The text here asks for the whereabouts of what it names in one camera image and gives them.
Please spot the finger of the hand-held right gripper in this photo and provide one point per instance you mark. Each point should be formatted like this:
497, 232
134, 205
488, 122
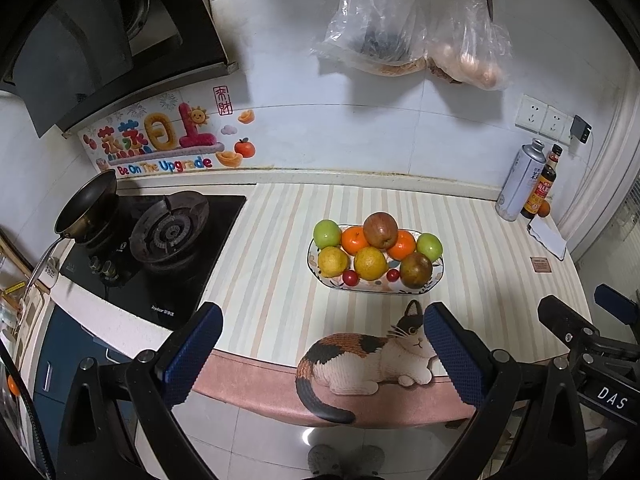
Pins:
616, 302
565, 317

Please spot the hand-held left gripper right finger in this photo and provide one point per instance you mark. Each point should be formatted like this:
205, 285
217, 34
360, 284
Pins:
452, 355

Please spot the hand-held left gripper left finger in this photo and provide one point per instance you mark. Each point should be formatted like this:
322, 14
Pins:
195, 355

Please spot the brown pear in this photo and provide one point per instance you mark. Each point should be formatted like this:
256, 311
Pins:
416, 270

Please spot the floral ceramic plate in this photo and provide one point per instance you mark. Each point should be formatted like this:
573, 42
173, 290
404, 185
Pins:
370, 286

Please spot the yellow citrus fruit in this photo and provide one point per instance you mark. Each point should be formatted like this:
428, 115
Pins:
333, 262
370, 263

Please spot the small brown card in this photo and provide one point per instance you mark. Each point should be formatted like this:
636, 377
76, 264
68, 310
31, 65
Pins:
541, 264

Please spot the folded white paper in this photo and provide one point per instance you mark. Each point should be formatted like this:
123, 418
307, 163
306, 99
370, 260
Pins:
547, 239

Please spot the calico cat sticker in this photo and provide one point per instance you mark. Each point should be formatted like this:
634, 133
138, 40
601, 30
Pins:
360, 360

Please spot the red cherry tomato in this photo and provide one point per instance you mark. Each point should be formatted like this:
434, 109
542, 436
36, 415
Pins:
351, 277
393, 275

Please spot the small orange fruit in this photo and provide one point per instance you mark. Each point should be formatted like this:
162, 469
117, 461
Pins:
544, 208

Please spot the green apple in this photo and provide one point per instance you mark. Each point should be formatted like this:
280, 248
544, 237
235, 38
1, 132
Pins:
431, 246
326, 232

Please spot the orange mandarin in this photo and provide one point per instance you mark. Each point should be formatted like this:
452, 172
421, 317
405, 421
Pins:
404, 247
354, 241

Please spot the striped counter mat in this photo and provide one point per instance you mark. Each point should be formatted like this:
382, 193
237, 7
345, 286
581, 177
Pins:
270, 260

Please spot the stove burner grate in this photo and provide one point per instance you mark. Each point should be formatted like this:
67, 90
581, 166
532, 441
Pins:
170, 232

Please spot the dark sauce bottle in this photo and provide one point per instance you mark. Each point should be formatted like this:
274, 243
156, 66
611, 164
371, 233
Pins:
541, 190

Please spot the grey slipper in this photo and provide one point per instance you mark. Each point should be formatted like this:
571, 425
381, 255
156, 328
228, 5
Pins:
326, 459
367, 459

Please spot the blue cabinet drawer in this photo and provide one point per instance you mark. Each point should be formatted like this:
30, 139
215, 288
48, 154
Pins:
60, 355

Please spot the black gas stove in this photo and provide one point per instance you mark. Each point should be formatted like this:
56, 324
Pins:
222, 220

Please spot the silver spray can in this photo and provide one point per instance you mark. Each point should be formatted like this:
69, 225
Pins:
517, 185

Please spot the red-brown apple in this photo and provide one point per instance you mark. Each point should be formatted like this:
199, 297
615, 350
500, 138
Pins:
381, 230

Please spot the black plug adapter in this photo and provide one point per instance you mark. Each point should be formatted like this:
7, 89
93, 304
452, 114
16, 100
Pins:
581, 129

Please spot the frying pan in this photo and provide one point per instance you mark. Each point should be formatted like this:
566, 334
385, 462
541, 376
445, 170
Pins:
87, 205

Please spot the plastic bag of onions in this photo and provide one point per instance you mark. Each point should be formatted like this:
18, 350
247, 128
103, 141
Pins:
470, 55

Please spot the black range hood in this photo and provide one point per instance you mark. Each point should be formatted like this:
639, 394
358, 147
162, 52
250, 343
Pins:
75, 50

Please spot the clear plastic bag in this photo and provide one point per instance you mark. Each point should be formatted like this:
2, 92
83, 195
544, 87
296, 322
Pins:
375, 15

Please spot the white wall socket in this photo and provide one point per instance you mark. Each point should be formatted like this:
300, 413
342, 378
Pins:
531, 112
556, 122

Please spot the colourful wall sticker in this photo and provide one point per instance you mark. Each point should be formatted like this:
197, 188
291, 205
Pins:
165, 135

